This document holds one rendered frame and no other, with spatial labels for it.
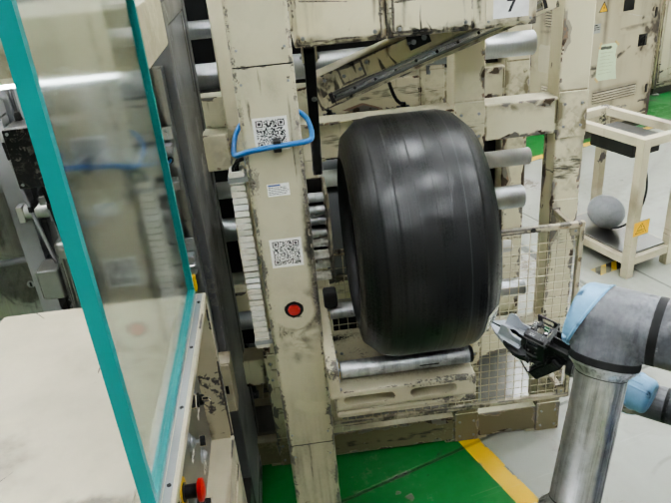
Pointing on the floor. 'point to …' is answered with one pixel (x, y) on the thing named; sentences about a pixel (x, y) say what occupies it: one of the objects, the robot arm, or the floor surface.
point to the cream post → (273, 65)
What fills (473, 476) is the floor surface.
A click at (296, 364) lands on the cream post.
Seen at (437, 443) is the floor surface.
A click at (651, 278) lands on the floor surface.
